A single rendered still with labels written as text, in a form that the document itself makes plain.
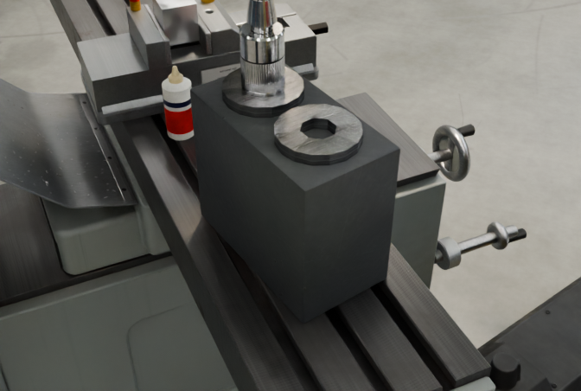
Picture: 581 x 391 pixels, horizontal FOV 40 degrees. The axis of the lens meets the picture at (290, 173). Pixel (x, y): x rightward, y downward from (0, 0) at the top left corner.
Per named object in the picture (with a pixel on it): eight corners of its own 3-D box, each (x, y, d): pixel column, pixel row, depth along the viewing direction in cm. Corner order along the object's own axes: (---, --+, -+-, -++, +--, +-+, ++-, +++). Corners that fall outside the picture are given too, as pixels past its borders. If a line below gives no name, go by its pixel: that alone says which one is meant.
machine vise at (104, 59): (285, 35, 136) (285, -25, 129) (321, 78, 125) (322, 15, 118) (79, 76, 126) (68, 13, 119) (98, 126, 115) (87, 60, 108)
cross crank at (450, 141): (449, 155, 169) (456, 108, 162) (482, 187, 161) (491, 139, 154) (384, 174, 164) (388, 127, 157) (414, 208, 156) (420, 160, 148)
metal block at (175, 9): (188, 22, 123) (185, -14, 119) (200, 40, 118) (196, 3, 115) (155, 28, 121) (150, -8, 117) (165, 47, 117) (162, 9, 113)
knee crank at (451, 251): (513, 227, 165) (519, 206, 161) (532, 246, 161) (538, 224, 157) (423, 259, 158) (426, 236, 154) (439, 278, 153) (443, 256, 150)
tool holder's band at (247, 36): (229, 38, 83) (229, 29, 82) (260, 22, 85) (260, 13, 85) (263, 53, 80) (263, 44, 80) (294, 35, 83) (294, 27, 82)
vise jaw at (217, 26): (219, 14, 127) (218, -10, 125) (245, 49, 118) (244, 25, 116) (183, 20, 126) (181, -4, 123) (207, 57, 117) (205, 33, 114)
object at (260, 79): (232, 86, 86) (229, 38, 83) (261, 68, 89) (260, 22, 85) (264, 101, 84) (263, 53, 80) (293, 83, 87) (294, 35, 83)
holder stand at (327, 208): (279, 180, 105) (277, 46, 93) (388, 278, 91) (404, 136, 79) (200, 214, 100) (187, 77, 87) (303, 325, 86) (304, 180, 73)
